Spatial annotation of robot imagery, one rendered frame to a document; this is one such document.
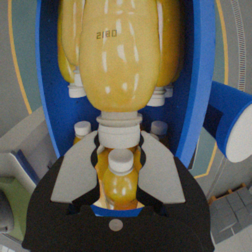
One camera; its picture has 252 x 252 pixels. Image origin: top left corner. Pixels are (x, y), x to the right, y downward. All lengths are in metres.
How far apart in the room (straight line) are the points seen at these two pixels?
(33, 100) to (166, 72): 1.65
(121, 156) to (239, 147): 0.48
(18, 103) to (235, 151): 2.09
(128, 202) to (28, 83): 1.65
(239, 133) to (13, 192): 0.74
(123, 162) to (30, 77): 1.60
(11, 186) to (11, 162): 0.08
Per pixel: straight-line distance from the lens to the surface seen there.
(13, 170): 0.41
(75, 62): 0.19
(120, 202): 0.24
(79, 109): 0.35
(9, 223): 0.46
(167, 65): 0.18
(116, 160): 0.19
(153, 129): 0.30
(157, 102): 0.20
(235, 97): 0.56
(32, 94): 1.73
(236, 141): 0.54
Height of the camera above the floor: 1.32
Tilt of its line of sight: 62 degrees down
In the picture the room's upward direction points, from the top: 179 degrees clockwise
